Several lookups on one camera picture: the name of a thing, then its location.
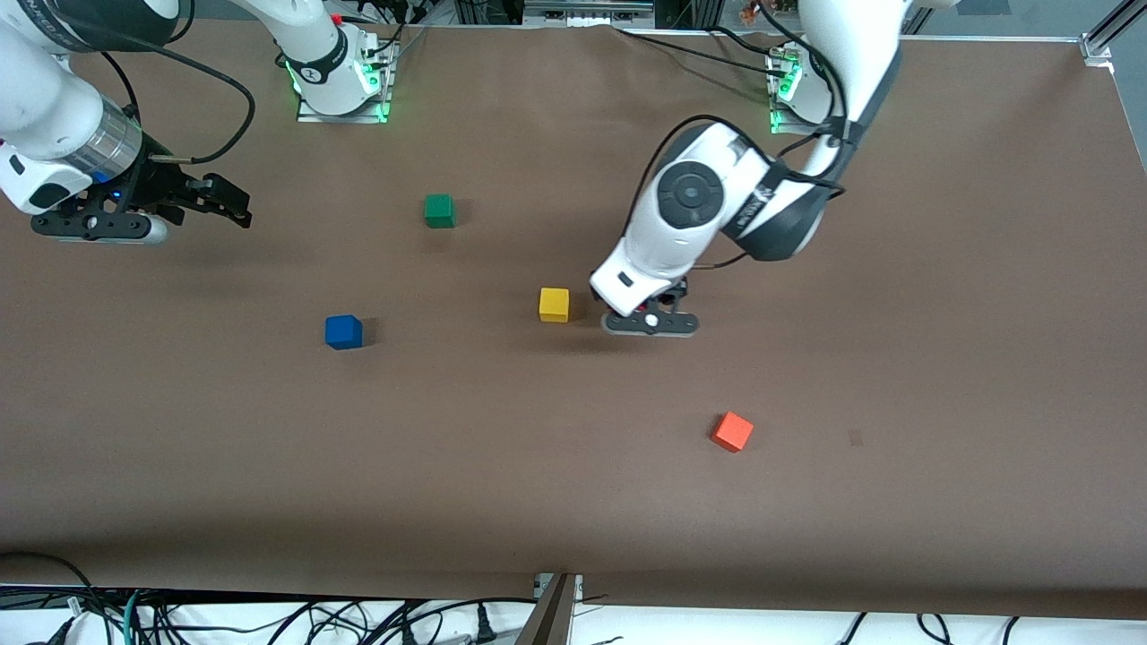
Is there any black cable across table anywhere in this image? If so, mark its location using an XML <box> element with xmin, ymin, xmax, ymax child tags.
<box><xmin>613</xmin><ymin>25</ymin><xmax>794</xmax><ymax>76</ymax></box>

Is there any aluminium frame profile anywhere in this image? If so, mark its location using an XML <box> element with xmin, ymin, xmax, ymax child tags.
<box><xmin>1080</xmin><ymin>0</ymin><xmax>1147</xmax><ymax>65</ymax></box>

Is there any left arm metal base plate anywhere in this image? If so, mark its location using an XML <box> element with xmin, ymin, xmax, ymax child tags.
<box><xmin>768</xmin><ymin>47</ymin><xmax>812</xmax><ymax>137</ymax></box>

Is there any black looped cable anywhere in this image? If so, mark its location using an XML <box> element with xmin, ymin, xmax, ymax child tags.
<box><xmin>0</xmin><ymin>551</ymin><xmax>122</xmax><ymax>645</ymax></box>

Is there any brown paper table cover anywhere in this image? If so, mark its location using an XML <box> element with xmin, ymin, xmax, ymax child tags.
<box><xmin>0</xmin><ymin>20</ymin><xmax>1147</xmax><ymax>621</ymax></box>

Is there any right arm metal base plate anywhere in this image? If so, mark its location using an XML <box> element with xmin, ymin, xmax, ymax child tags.
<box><xmin>296</xmin><ymin>38</ymin><xmax>400</xmax><ymax>125</ymax></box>

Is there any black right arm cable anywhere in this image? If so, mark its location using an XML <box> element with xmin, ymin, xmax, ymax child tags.
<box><xmin>54</xmin><ymin>0</ymin><xmax>257</xmax><ymax>167</ymax></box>

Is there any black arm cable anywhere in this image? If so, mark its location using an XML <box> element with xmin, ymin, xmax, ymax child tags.
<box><xmin>622</xmin><ymin>0</ymin><xmax>849</xmax><ymax>271</ymax></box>
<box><xmin>54</xmin><ymin>0</ymin><xmax>257</xmax><ymax>167</ymax></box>

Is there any orange cube block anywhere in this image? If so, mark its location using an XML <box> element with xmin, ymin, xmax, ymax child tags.
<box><xmin>711</xmin><ymin>411</ymin><xmax>755</xmax><ymax>454</ymax></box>

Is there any brown angled support beam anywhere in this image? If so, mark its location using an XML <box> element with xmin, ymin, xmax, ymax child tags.
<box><xmin>514</xmin><ymin>573</ymin><xmax>580</xmax><ymax>645</ymax></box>

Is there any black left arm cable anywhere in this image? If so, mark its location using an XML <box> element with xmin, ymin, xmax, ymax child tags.
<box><xmin>622</xmin><ymin>0</ymin><xmax>849</xmax><ymax>271</ymax></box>

